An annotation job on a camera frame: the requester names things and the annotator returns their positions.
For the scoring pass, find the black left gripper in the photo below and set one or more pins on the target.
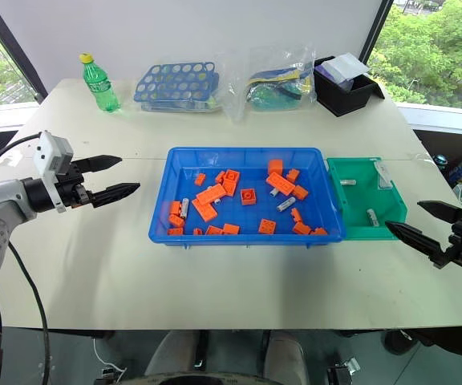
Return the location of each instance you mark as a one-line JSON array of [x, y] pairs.
[[70, 188]]

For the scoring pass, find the green plastic bin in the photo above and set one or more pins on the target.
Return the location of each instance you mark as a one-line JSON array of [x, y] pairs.
[[359, 198]]

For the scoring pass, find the black storage box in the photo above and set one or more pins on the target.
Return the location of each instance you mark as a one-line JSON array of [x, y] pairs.
[[345, 98]]

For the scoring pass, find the clear label holder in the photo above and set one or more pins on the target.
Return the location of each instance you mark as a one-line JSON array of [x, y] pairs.
[[383, 176]]

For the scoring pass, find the small orange block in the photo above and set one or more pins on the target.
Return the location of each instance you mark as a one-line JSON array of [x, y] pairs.
[[175, 231], [293, 175], [301, 192], [197, 232], [176, 220], [175, 208], [319, 232], [296, 215], [200, 179], [220, 177]]

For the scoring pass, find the green bottle yellow cap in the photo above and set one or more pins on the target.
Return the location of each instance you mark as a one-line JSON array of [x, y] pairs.
[[102, 86]]

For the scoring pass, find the long orange block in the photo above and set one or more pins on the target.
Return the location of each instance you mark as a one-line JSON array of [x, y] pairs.
[[205, 210], [210, 195], [280, 184]]

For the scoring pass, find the blue test tube rack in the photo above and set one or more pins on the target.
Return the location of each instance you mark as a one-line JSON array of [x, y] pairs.
[[175, 86]]

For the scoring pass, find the orange square block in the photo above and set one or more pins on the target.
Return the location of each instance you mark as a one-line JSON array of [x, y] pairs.
[[233, 175], [301, 228], [267, 226], [248, 197], [214, 231], [231, 229]]

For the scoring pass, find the blue plastic tray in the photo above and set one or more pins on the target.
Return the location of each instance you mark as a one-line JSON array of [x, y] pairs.
[[247, 240]]

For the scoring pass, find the white purple packet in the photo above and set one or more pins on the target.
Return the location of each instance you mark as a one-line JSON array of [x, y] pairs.
[[343, 66]]

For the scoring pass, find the clear plastic bag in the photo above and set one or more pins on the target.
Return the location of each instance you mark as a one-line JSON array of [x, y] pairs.
[[271, 88]]

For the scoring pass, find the grey rounded shape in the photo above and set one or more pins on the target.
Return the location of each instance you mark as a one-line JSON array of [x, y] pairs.
[[287, 357], [171, 357]]

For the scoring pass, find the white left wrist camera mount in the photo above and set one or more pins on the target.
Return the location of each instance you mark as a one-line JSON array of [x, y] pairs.
[[48, 148]]

